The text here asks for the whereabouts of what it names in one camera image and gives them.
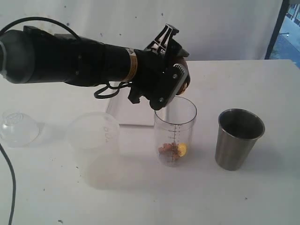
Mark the white rectangular tray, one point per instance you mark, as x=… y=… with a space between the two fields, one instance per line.
x=127 y=113

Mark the wooden block pieces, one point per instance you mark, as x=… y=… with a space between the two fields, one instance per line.
x=169 y=148

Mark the dark window frame post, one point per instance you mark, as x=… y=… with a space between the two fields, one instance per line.
x=281 y=16

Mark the brown wooden cup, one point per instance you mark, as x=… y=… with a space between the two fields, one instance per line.
x=186 y=80

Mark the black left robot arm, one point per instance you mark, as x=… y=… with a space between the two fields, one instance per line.
x=32 y=55

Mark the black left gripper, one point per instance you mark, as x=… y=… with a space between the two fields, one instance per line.
x=158 y=78

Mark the stainless steel tumbler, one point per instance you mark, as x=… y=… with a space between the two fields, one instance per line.
x=238 y=131

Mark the translucent plastic lidded container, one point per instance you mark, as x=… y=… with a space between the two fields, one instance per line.
x=94 y=138

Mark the clear graduated shaker cup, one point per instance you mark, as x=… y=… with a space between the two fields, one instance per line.
x=174 y=124

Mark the clear dome shaker lid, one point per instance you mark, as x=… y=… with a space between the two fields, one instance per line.
x=18 y=129

